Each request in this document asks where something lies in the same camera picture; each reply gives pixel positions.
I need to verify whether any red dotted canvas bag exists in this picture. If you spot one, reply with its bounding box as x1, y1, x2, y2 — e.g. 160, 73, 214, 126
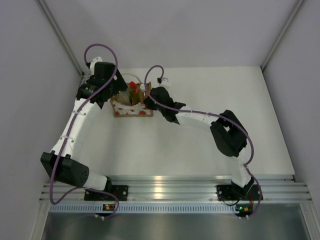
110, 73, 154, 118

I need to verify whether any clear bottle grey cap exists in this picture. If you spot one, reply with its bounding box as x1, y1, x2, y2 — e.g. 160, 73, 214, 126
116, 91, 131, 106

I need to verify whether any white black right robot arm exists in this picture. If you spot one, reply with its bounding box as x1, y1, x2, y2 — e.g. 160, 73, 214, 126
143, 86, 254, 200

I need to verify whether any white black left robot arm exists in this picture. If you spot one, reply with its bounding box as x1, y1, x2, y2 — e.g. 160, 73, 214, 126
40, 57, 128, 200

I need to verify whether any amber bottle white cap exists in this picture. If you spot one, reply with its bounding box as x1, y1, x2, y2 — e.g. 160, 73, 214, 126
139, 83, 148, 104

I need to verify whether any yellow bottle red cap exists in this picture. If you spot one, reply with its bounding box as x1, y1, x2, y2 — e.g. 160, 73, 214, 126
129, 81, 140, 106

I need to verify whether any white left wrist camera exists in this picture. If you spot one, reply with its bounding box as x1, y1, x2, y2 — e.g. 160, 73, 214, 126
86, 56, 103, 69

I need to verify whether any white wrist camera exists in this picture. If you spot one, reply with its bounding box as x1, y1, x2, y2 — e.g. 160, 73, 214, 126
86, 56, 103, 69
157, 77, 171, 87

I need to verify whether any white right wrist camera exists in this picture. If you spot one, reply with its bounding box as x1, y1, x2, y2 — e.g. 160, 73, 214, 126
157, 77, 171, 87

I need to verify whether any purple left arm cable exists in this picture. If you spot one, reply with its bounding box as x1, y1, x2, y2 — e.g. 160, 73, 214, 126
49, 43, 120, 221

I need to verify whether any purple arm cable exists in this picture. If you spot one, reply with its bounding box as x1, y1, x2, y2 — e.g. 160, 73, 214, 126
49, 43, 120, 221
144, 65, 264, 218

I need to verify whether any left aluminium frame post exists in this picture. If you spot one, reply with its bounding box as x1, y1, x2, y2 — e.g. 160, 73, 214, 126
35, 0, 84, 76

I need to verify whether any aluminium frame post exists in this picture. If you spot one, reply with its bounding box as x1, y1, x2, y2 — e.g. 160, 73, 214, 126
260, 0, 307, 73
35, 0, 84, 76

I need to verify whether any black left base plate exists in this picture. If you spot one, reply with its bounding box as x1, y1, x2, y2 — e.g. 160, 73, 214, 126
84, 185, 129, 202

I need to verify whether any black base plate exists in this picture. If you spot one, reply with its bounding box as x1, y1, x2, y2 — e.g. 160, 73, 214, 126
216, 184, 261, 202
84, 185, 129, 202

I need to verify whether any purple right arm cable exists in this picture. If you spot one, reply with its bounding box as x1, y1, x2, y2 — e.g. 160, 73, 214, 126
144, 65, 264, 218

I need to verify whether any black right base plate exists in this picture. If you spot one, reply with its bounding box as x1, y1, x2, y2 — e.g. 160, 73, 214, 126
216, 184, 261, 202

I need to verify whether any white slotted cable duct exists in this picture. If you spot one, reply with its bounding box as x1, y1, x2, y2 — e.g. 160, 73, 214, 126
50, 203, 239, 214

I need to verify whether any aluminium mounting rail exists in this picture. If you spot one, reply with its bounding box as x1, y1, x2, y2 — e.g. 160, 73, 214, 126
39, 174, 312, 202

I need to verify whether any right aluminium frame post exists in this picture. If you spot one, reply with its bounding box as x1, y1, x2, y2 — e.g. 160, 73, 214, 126
260, 0, 307, 73

